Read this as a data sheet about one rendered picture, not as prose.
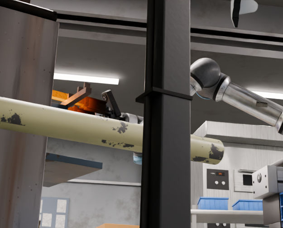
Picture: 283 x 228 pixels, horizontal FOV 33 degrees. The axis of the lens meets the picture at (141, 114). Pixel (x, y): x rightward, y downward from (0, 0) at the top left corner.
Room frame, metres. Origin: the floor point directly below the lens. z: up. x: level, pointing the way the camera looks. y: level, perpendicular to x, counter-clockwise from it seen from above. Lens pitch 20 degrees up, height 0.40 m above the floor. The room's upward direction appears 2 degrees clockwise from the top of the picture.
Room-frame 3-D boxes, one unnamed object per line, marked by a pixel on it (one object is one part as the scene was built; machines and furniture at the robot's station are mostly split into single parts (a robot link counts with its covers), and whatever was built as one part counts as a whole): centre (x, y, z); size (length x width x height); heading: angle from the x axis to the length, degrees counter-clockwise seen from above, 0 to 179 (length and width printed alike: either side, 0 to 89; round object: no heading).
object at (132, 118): (1.81, 0.05, 1.00); 0.08 x 0.05 x 0.08; 32
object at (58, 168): (1.48, 0.35, 0.73); 0.40 x 0.30 x 0.02; 33
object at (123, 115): (1.76, 0.12, 1.00); 0.12 x 0.08 x 0.09; 122
